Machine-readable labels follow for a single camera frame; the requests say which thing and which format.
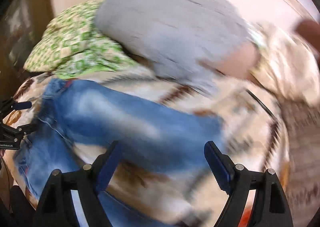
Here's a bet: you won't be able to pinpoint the blue denim jeans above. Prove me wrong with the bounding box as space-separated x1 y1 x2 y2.
13 79 223 226

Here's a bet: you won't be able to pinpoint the green patterned cloth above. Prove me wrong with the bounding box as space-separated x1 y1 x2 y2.
23 1 137 79

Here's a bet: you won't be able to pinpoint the brown striped bedsheet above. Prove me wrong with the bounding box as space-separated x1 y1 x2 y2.
280 101 320 226

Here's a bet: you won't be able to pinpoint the cream satin pillow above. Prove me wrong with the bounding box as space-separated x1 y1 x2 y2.
248 22 319 106

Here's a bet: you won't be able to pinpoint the grey quilted pillow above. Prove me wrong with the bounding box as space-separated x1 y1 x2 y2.
94 0 249 95

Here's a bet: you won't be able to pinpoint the black cable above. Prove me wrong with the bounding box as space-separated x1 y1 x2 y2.
246 88 278 123

